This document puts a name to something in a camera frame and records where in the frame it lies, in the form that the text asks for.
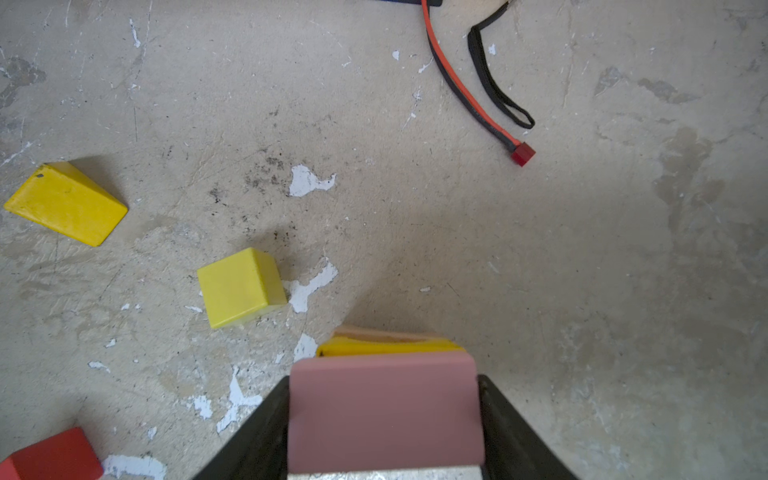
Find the pink rectangular wood block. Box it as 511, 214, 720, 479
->
287, 351, 485, 474

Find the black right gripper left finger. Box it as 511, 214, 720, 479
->
193, 376, 290, 480

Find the red black power cable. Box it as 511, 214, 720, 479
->
419, 0, 537, 168

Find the yellow triangular wood block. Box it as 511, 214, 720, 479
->
4, 162, 128, 247

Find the red arch wood block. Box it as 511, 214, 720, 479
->
1, 427, 104, 480

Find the black wrist strap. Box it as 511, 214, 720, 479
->
466, 0, 536, 131

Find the natural wood arch block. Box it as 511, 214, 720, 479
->
331, 325, 445, 343

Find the lime cube block middle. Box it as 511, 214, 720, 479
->
197, 248, 288, 329

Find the yellow arch wood block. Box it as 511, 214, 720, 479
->
316, 337, 464, 357

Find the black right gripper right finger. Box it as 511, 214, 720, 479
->
477, 374, 578, 480

